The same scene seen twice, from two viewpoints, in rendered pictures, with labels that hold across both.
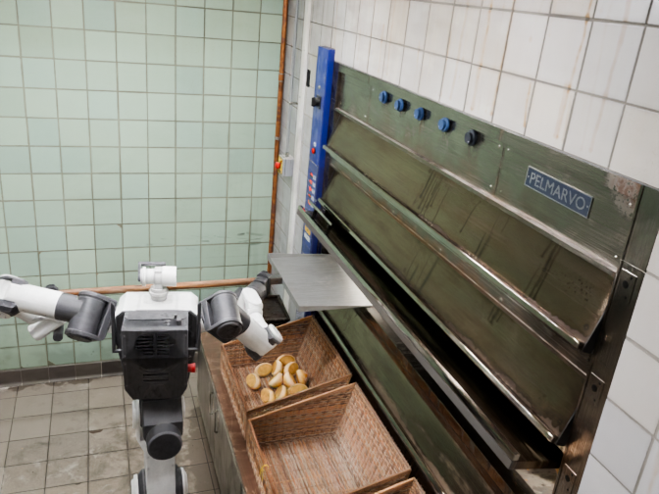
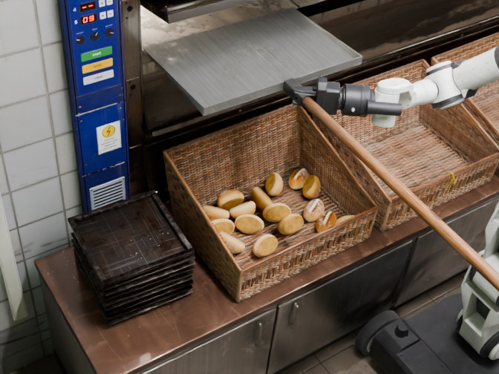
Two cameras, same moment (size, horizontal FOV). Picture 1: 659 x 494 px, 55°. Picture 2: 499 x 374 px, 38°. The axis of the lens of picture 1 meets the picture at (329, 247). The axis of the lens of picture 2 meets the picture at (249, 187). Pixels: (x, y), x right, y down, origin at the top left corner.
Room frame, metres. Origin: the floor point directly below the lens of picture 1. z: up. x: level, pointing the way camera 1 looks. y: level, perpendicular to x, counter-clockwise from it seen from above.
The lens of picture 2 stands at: (3.09, 1.81, 2.41)
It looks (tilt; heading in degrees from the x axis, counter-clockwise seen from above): 44 degrees down; 254
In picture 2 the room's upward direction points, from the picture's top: 6 degrees clockwise
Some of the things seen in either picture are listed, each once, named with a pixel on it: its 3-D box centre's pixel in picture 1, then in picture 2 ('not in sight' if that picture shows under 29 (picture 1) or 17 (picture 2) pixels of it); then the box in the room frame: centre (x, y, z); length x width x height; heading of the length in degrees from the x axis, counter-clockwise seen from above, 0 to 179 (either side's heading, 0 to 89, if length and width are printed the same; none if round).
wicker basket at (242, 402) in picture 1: (281, 371); (269, 195); (2.54, 0.16, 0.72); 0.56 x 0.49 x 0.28; 22
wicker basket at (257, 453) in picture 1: (322, 458); (404, 140); (1.98, -0.05, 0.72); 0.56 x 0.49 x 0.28; 21
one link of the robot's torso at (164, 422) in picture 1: (161, 413); not in sight; (1.79, 0.52, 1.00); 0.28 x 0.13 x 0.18; 21
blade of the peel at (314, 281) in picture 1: (320, 277); (253, 52); (2.61, 0.03, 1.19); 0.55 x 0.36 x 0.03; 21
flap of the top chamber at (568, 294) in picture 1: (421, 189); not in sight; (2.10, -0.29, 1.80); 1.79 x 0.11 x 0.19; 21
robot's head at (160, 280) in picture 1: (160, 279); not in sight; (1.87, 0.54, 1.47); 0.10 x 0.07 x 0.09; 103
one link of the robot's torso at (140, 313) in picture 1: (158, 342); not in sight; (1.81, 0.54, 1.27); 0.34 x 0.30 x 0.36; 103
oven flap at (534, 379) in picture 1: (410, 259); not in sight; (2.10, -0.29, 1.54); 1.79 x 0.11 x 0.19; 21
